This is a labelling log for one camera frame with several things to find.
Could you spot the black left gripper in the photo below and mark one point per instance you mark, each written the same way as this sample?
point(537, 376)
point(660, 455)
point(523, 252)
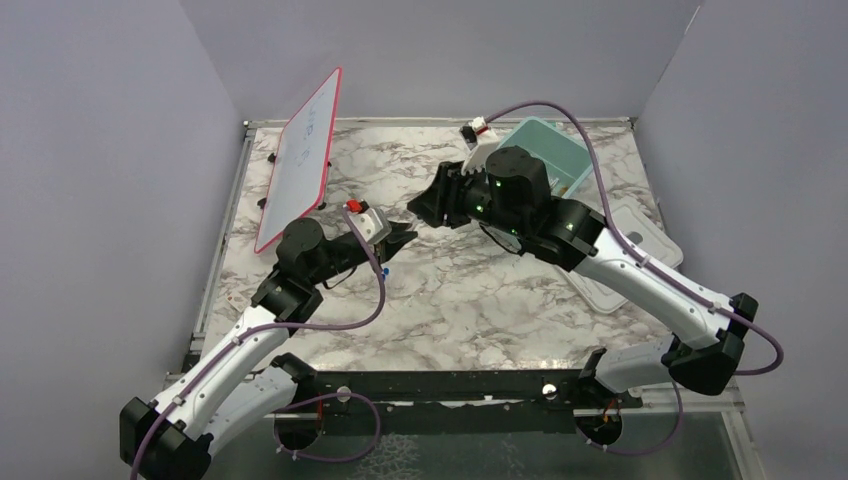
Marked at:
point(397, 238)

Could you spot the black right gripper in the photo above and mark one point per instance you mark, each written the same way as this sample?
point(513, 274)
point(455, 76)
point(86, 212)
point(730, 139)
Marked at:
point(442, 196)

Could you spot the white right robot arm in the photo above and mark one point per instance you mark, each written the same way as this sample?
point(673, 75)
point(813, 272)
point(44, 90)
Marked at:
point(708, 328)

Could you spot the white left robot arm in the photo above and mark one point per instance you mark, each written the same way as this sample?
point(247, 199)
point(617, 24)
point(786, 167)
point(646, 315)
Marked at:
point(178, 433)

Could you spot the teal plastic bin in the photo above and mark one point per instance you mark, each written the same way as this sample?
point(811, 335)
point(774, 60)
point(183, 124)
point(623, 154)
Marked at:
point(567, 161)

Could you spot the pink framed whiteboard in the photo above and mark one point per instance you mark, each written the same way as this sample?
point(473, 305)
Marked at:
point(299, 174)

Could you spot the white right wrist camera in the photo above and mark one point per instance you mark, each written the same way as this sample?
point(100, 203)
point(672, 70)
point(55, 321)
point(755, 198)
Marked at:
point(481, 141)

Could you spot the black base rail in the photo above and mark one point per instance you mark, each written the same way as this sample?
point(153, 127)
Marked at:
point(357, 403)

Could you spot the aluminium frame rail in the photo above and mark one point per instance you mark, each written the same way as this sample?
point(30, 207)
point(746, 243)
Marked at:
point(661, 399)

